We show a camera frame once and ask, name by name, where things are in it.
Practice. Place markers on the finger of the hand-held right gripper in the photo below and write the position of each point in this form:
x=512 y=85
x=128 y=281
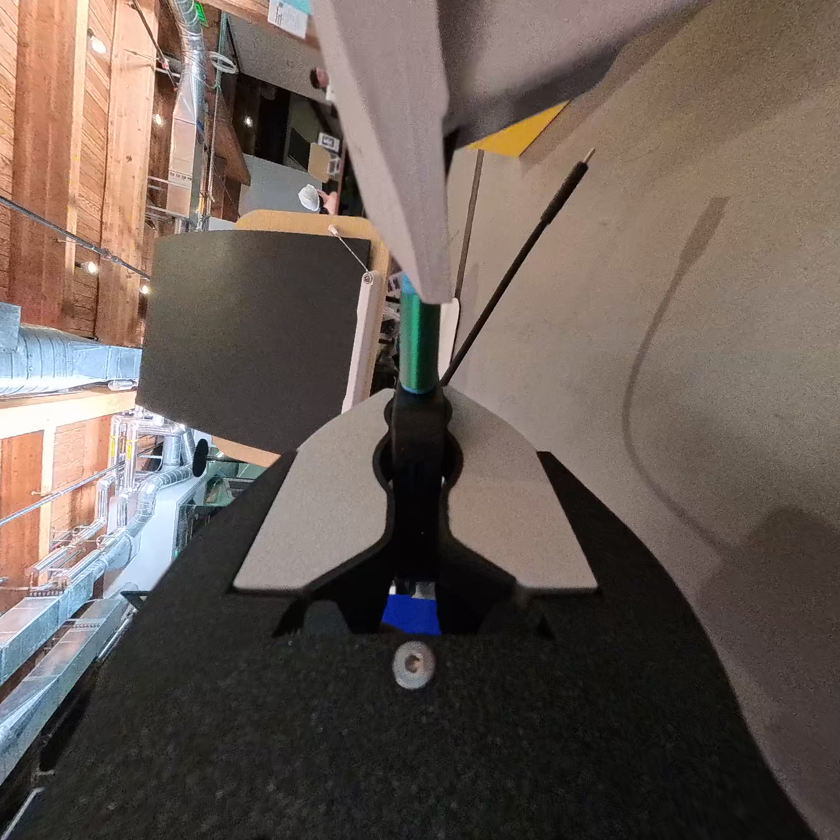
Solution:
x=394 y=131
x=525 y=52

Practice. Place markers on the yellow storage bin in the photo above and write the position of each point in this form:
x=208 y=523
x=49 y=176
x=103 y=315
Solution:
x=518 y=134

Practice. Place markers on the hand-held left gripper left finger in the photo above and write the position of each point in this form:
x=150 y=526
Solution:
x=315 y=518

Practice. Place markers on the silver ventilation duct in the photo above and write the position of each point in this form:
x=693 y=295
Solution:
x=65 y=358

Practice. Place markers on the blue storage bin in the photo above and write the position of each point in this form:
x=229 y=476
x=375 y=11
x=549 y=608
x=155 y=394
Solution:
x=410 y=617

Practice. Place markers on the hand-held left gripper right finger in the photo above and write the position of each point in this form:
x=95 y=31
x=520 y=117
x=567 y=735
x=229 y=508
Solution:
x=518 y=518

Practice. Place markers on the wooden board with dark panel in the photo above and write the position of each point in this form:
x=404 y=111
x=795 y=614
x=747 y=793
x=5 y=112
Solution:
x=249 y=328

